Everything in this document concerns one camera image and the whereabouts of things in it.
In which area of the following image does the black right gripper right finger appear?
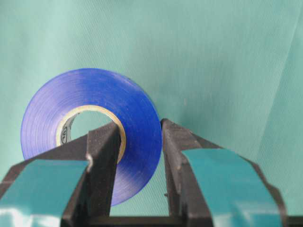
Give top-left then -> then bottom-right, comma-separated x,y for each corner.
161,119 -> 288,227

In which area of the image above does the green table cloth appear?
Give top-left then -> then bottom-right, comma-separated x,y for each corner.
0,0 -> 303,215

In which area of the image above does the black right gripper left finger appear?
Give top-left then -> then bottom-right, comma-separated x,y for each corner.
0,122 -> 121,227

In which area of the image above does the blue tape roll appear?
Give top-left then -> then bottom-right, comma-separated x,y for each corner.
20,69 -> 162,205

